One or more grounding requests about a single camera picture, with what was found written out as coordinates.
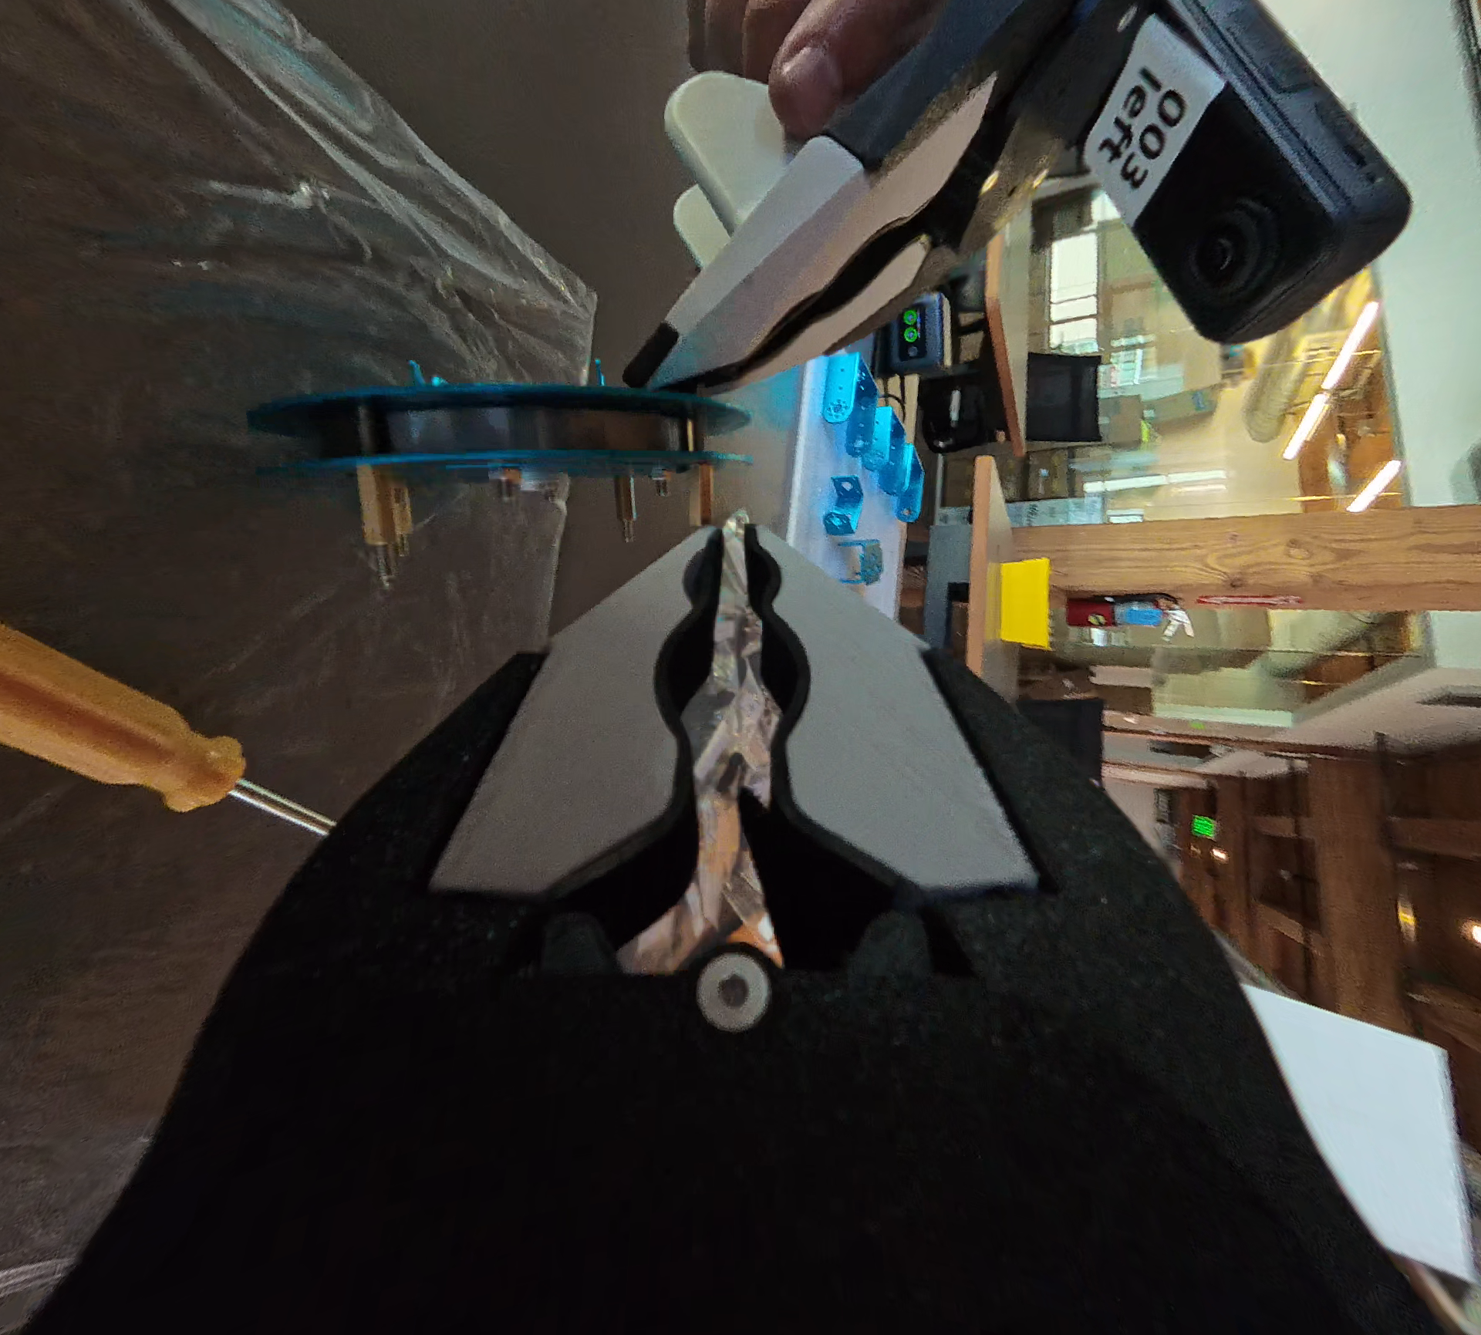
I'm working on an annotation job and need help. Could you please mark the white foam sheet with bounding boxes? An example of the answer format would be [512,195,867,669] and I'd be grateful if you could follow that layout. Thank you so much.
[785,363,922,620]

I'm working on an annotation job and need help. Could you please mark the printed instruction sheet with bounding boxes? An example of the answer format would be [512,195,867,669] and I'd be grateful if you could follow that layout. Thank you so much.
[1243,986,1481,1285]

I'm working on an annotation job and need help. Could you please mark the large clear plastic bag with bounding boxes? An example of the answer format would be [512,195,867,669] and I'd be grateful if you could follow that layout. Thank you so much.
[0,0,600,1326]

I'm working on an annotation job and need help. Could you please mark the black monitor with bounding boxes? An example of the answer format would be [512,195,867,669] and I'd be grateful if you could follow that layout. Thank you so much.
[1023,351,1103,447]

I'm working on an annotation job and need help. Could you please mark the yellow sign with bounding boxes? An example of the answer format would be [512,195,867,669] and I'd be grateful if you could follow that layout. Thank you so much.
[998,558,1054,651]

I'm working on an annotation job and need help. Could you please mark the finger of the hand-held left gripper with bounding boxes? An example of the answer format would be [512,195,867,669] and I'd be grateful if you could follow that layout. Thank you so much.
[621,76,1005,392]
[705,236,962,396]

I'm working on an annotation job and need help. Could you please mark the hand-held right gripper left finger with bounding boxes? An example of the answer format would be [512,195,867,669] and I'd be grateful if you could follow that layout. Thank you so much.
[429,528,729,944]

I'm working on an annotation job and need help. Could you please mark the yellow-handled screwdriver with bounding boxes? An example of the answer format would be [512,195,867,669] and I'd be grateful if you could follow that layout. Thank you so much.
[0,624,339,840]

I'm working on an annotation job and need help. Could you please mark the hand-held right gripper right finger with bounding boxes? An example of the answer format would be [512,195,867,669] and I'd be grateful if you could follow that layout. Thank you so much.
[740,525,1040,973]

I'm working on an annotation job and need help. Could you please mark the small clear screw bag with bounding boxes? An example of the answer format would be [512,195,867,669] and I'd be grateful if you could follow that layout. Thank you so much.
[616,511,791,977]

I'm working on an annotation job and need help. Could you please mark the wooden shelf frame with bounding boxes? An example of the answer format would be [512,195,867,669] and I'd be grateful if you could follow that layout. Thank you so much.
[970,456,1481,682]

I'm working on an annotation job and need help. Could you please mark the blue round metal turntable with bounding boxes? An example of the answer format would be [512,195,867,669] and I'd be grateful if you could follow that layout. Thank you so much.
[245,361,756,593]

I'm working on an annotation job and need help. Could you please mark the green-lit device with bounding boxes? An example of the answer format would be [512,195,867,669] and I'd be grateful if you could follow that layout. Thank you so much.
[881,297,953,373]

